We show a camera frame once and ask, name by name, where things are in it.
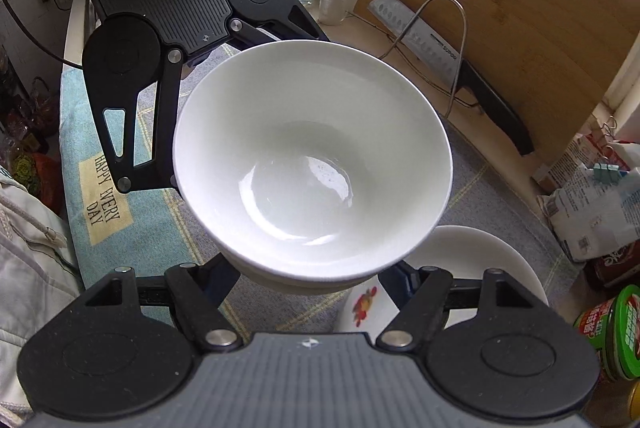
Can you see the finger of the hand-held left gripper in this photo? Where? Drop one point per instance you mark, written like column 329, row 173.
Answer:
column 167, row 128
column 295, row 26

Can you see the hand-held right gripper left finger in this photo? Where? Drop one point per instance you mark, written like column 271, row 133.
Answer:
column 225, row 272

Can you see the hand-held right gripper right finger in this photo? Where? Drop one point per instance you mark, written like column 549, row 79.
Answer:
column 400, row 280

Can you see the white bowl pink flowers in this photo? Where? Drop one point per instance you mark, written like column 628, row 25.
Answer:
column 300, row 287

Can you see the small stained fruit-print plate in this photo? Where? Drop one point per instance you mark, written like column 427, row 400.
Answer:
column 475, row 258

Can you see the tall white bowl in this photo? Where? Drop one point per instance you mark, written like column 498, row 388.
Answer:
column 300, row 133

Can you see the checked grey teal printed mat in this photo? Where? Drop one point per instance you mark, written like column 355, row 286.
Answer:
column 150, row 218

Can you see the red plastic bag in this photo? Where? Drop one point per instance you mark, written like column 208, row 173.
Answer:
column 47, row 180

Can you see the white jacket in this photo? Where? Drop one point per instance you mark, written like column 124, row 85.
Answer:
column 30, row 283

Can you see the white plastic food bag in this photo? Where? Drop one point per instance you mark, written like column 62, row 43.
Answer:
column 590, row 213

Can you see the red and white food bag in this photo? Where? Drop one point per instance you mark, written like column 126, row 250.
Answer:
column 570, row 158

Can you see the dark sauce bottle red label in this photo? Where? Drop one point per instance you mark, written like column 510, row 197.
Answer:
column 615, row 265

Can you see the green lidded jar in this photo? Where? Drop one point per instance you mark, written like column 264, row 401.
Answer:
column 620, row 323

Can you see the bamboo cutting board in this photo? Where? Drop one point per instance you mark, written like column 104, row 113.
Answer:
column 525, row 8

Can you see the blue binder clip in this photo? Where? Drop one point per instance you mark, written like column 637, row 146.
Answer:
column 607, row 171

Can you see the silver binder clip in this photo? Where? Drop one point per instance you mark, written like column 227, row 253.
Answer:
column 607, row 128

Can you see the yellow lidded jar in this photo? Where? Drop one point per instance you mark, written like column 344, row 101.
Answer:
column 635, row 400

